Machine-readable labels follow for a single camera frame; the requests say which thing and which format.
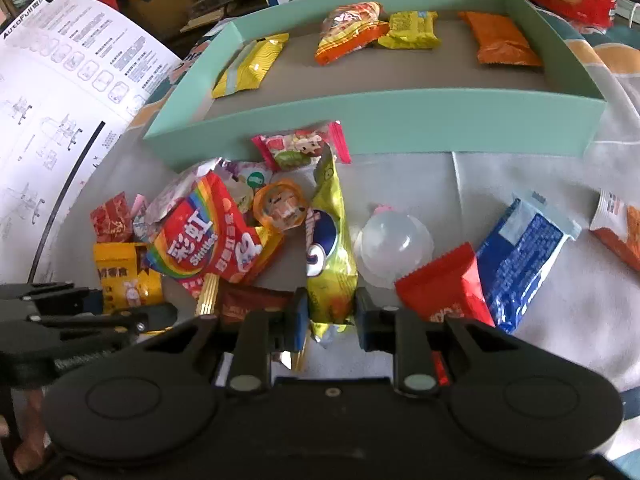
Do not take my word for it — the brown snack packet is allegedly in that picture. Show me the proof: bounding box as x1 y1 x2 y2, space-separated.
218 282 296 326

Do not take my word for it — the red rainbow candy packet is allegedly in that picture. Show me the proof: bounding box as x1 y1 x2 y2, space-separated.
145 172 286 286

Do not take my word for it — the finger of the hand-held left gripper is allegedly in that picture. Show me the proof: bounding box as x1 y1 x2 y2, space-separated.
0 282 104 318
0 306 179 356

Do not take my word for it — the gold striped snack packet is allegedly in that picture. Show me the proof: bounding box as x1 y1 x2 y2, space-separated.
196 274 221 318

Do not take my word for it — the orange and white snack packet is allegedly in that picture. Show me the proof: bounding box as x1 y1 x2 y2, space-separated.
589 190 640 278

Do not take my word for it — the printed blanket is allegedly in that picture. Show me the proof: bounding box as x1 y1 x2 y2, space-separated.
50 0 640 480

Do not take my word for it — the white candy packet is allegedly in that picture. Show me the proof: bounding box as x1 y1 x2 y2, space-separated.
475 192 583 335

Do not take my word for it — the orange jelly cup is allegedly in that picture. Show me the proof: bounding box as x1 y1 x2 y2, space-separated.
253 182 307 231

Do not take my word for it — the clear jelly cup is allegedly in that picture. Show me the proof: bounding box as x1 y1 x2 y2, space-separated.
357 205 433 289

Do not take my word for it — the teal cardboard box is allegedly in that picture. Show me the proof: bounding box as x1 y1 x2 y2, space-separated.
144 0 608 171

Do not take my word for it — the long yellow-green snack packet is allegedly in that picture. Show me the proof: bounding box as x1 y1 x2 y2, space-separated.
304 150 359 345

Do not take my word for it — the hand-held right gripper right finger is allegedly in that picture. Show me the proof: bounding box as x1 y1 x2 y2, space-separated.
356 289 538 397

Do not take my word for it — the pink cartoon candy packet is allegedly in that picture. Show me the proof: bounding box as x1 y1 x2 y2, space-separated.
251 121 352 171

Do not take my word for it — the white and green snack packet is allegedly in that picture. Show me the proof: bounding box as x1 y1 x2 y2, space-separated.
220 160 274 216

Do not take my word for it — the white instruction sheet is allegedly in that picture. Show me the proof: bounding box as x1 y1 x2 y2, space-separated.
0 0 184 286

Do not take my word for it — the yellow cartoon snack packet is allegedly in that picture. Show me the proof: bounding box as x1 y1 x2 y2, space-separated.
94 242 167 313

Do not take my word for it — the plain orange snack packet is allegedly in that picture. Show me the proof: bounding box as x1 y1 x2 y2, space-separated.
457 11 544 67

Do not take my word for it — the orange noodle snack packet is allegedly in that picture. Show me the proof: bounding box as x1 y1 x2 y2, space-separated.
315 1 391 66

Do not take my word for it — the red snack packet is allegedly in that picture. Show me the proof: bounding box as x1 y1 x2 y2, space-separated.
395 242 496 333

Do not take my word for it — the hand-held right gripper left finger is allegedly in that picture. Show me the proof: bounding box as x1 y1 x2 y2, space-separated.
132 287 308 395

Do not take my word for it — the person's left hand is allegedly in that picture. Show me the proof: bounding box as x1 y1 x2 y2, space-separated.
14 391 50 475

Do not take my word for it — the red patterned candy packet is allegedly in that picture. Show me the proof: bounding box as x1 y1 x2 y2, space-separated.
90 192 134 245

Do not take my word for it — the yellow-green square snack packet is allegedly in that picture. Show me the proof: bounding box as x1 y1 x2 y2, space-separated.
377 11 441 51

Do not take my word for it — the yellow wavy snack packet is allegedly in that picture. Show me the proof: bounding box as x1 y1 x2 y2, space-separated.
211 33 290 99

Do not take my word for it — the pink translucent snack packet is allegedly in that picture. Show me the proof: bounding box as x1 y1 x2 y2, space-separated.
131 157 223 243

